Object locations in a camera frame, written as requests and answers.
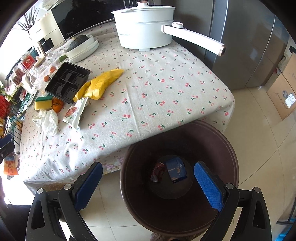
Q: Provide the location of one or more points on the black microwave oven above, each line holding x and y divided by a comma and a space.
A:
76, 16

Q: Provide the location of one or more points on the yellow green sponge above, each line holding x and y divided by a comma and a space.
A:
44, 102

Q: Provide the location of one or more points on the orange peel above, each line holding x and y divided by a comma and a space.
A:
57, 105

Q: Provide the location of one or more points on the crushed red drink can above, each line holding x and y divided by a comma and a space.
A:
158, 171

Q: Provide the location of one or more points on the cherry pattern tablecloth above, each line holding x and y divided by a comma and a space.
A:
158, 90

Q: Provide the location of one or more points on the cardboard box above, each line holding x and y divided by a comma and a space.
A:
282, 91

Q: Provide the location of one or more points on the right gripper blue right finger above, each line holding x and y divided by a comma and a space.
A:
222, 197

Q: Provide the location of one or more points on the stainless steel refrigerator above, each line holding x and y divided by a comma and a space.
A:
255, 38

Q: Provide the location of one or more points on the yellow plastic bag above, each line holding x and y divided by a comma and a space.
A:
95, 88

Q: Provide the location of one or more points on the red label glass jar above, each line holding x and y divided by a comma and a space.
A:
28, 61

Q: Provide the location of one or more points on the white electric cooking pot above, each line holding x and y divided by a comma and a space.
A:
147, 27

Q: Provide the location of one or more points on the pecan kernels snack bag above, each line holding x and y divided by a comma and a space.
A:
73, 114

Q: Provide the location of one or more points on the orange tangerine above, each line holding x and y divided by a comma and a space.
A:
52, 69
47, 78

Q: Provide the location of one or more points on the black wire basket rack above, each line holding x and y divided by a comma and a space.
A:
13, 108

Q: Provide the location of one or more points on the stacked white plates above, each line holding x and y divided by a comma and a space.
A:
85, 53

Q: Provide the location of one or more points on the black plastic food tray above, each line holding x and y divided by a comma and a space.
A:
67, 81

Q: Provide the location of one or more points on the white tissue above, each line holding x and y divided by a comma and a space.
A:
47, 121

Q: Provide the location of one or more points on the brown round trash bin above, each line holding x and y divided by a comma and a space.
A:
179, 209

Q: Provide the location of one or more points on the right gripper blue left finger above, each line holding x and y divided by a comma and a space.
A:
76, 198

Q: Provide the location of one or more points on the white oval bowl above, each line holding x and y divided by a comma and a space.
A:
81, 47

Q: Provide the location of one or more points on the dark blue biscuit box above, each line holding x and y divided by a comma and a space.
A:
176, 169

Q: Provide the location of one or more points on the dark green pumpkin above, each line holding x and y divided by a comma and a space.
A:
77, 41

